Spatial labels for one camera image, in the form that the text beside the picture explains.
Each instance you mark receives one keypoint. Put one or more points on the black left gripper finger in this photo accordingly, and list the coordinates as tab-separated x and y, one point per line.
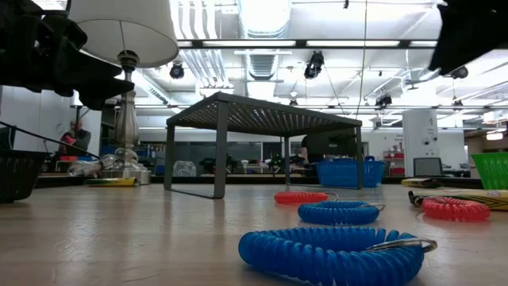
79	59
103	91

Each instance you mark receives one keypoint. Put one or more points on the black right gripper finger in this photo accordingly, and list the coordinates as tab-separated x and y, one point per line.
472	32

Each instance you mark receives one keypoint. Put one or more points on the red coil wristband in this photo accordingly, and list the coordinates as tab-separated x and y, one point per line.
299	198
456	209

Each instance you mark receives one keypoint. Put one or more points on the blue coil wristband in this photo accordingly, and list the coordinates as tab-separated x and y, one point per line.
337	213
325	258

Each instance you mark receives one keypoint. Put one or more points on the black ceiling spotlight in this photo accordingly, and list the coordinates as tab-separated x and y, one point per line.
176	71
460	72
383	101
314	65

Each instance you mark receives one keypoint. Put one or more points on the silver lamp base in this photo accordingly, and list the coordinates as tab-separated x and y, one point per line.
126	131

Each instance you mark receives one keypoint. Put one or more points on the person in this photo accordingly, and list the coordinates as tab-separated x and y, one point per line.
317	149
77	139

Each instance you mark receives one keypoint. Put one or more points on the white column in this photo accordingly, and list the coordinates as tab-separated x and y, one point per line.
420	139

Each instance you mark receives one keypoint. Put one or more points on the black plastic basket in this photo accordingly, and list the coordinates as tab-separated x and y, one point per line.
18	176

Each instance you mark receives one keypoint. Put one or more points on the green plastic basket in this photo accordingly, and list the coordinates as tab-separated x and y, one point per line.
494	171

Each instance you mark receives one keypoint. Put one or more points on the dark computer monitor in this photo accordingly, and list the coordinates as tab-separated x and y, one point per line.
428	167

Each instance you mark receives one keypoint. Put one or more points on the red shelf unit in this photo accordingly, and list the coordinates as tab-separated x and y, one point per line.
395	163

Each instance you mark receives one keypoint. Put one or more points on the grey perforated metal shelf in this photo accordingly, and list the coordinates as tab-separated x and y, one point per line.
258	115

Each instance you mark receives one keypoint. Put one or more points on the black ceiling beam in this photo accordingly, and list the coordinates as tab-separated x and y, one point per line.
301	43

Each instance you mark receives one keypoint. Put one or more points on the blue plastic basket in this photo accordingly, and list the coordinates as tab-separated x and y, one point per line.
341	172

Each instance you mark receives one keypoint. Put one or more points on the silver air duct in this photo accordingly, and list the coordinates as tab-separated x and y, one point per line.
264	18

